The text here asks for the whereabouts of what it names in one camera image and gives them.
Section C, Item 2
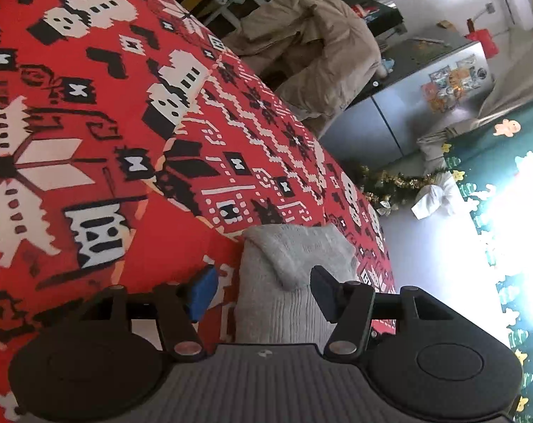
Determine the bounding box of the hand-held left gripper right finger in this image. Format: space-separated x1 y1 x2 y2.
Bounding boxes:
309 265 455 357

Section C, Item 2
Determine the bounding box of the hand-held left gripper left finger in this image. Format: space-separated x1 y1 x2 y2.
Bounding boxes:
79 264 219 358

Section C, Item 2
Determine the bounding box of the grey knit sweater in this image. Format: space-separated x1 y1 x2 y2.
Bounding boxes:
232 223 361 345

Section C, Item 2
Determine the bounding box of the decorated christmas tree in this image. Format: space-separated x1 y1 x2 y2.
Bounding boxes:
358 164 449 217

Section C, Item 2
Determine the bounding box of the white cloth bundle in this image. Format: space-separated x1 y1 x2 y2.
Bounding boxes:
410 171 460 221

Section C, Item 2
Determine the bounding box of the silver refrigerator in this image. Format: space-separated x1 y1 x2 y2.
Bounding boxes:
318 36 495 173

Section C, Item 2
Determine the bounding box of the red patterned blanket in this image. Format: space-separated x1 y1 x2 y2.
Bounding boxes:
0 0 398 423

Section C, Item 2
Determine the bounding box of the green printed curtain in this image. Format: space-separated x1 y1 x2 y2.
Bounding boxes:
442 105 533 423

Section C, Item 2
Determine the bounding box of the beige padded jacket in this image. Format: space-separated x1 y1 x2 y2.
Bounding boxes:
223 0 389 123

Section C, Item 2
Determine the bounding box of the group of fridge magnets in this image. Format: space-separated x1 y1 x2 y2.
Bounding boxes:
420 54 490 114

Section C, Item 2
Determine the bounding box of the red container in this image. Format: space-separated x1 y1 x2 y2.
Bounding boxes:
466 17 499 59

